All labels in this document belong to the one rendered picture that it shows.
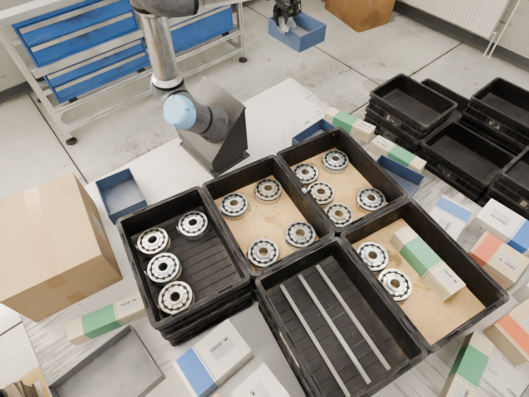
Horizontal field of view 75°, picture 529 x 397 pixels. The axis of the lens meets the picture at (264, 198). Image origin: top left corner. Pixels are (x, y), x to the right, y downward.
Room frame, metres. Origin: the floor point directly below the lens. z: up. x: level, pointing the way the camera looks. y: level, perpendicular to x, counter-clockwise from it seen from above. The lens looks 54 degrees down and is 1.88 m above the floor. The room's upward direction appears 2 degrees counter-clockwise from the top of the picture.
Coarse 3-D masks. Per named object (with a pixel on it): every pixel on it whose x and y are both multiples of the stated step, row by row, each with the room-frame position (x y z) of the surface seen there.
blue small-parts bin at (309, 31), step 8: (304, 16) 1.52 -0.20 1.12; (272, 24) 1.46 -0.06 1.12; (296, 24) 1.55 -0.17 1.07; (304, 24) 1.52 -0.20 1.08; (312, 24) 1.48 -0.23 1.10; (320, 24) 1.44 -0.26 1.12; (272, 32) 1.46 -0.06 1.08; (280, 32) 1.42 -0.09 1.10; (288, 32) 1.38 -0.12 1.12; (296, 32) 1.48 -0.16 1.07; (304, 32) 1.48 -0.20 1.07; (312, 32) 1.37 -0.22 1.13; (320, 32) 1.40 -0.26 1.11; (280, 40) 1.42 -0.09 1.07; (288, 40) 1.38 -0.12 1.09; (296, 40) 1.34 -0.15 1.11; (304, 40) 1.34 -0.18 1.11; (312, 40) 1.37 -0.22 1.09; (320, 40) 1.40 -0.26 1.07; (296, 48) 1.34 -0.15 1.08; (304, 48) 1.34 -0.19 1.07
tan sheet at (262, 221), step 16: (272, 176) 0.86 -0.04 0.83; (240, 192) 0.79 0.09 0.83; (256, 208) 0.72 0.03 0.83; (272, 208) 0.71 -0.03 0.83; (288, 208) 0.71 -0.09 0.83; (240, 224) 0.65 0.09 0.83; (256, 224) 0.65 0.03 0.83; (272, 224) 0.64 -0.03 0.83; (288, 224) 0.64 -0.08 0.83; (240, 240) 0.58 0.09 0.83; (272, 240) 0.58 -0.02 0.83
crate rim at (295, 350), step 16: (336, 240) 0.52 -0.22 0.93; (304, 256) 0.47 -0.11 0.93; (352, 256) 0.46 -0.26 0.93; (272, 272) 0.42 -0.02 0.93; (272, 304) 0.33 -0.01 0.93; (400, 320) 0.28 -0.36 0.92; (288, 336) 0.24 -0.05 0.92; (416, 336) 0.23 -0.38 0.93; (304, 368) 0.16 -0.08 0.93; (400, 368) 0.16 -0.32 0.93; (384, 384) 0.12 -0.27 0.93
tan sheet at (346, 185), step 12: (348, 168) 0.89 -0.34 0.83; (324, 180) 0.83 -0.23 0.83; (336, 180) 0.83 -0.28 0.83; (348, 180) 0.83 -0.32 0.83; (360, 180) 0.83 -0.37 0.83; (336, 192) 0.78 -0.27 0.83; (348, 192) 0.77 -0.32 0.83; (348, 204) 0.72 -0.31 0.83; (336, 216) 0.67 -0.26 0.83; (360, 216) 0.67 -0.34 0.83
